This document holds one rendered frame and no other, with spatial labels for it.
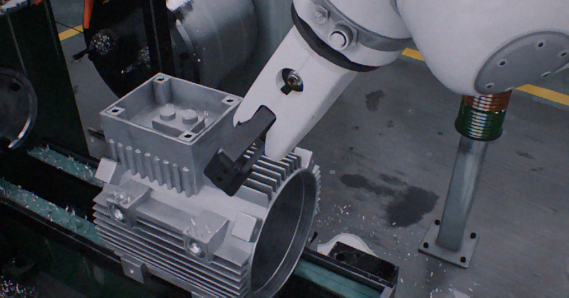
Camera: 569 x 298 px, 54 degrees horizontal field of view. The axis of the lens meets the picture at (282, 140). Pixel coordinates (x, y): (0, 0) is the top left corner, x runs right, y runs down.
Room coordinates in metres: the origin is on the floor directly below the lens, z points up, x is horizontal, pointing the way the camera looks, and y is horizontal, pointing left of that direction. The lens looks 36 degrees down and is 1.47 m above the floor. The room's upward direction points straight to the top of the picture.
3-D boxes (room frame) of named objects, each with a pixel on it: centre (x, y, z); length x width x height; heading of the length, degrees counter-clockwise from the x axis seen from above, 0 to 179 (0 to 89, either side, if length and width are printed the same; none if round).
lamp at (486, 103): (0.63, -0.27, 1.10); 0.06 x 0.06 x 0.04
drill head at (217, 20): (0.93, 0.18, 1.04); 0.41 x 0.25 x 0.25; 150
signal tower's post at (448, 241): (0.63, -0.27, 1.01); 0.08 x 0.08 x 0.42; 60
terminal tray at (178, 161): (0.51, 0.12, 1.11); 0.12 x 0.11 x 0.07; 61
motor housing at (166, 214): (0.49, 0.08, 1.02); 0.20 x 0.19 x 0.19; 61
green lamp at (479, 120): (0.63, -0.27, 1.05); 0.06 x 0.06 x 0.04
